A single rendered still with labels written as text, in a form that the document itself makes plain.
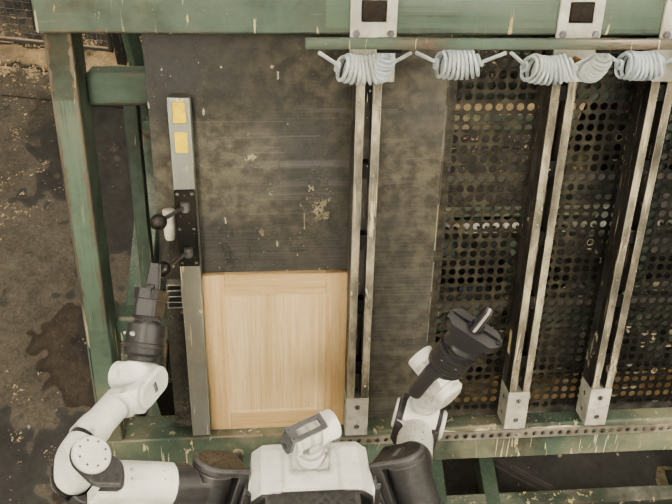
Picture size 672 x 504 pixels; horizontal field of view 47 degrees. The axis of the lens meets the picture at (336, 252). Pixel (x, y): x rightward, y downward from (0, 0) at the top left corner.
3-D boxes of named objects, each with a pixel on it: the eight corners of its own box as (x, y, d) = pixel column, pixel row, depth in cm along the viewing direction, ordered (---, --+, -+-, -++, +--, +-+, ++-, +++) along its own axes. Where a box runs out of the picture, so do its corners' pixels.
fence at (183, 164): (193, 426, 218) (192, 435, 215) (168, 93, 177) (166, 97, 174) (211, 425, 219) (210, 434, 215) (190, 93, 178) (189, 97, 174)
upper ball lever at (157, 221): (181, 210, 187) (147, 231, 176) (180, 196, 185) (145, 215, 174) (195, 213, 185) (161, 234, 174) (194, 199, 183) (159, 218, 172)
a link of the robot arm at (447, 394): (466, 383, 171) (456, 400, 183) (440, 351, 174) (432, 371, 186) (443, 399, 169) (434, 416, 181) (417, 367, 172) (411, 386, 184)
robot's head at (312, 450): (340, 451, 167) (342, 421, 162) (300, 471, 162) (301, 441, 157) (323, 432, 171) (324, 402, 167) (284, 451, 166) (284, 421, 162)
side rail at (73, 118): (107, 416, 221) (100, 441, 212) (53, 21, 174) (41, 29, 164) (128, 415, 222) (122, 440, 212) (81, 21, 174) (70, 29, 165)
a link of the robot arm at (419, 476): (440, 483, 179) (439, 510, 165) (403, 492, 180) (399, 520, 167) (425, 436, 178) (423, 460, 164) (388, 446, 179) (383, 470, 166)
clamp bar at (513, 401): (490, 413, 225) (514, 470, 204) (545, -14, 174) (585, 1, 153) (523, 412, 226) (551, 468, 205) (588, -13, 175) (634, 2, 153)
